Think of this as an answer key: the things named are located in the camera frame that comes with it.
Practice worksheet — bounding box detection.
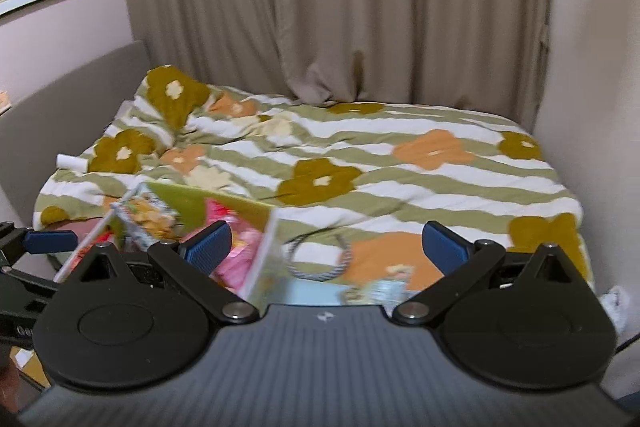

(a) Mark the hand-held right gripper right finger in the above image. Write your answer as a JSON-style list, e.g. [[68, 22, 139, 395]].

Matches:
[[391, 221, 587, 324]]

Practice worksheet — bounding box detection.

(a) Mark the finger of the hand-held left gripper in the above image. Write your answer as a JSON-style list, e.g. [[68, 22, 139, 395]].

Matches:
[[0, 221, 80, 269]]

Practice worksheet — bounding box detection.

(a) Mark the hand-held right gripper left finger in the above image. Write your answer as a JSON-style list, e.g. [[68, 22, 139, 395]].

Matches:
[[65, 220, 261, 325]]

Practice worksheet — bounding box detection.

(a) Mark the yellow-green bear print box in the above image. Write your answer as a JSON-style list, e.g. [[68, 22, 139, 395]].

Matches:
[[52, 181, 287, 304]]

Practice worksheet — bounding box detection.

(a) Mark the pink snack bag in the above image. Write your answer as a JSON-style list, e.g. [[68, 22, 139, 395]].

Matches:
[[204, 199, 267, 290]]

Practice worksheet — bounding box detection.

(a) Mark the snack bag with fried pieces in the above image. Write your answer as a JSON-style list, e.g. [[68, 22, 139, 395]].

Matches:
[[109, 193, 182, 244]]

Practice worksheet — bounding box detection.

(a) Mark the green striped floral blanket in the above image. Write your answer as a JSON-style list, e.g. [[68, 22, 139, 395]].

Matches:
[[32, 64, 597, 309]]

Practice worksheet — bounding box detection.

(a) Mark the white plastic bag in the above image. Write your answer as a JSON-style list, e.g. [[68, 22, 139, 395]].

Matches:
[[599, 285, 628, 335]]

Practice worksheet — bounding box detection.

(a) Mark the beige curtain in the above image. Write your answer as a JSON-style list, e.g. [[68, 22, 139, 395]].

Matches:
[[117, 0, 553, 108]]

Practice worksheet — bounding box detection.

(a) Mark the striped rope ring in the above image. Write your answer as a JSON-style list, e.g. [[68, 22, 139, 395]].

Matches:
[[286, 228, 355, 282]]

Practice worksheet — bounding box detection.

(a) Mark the grey bed frame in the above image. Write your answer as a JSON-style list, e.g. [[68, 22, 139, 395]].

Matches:
[[0, 39, 152, 235]]

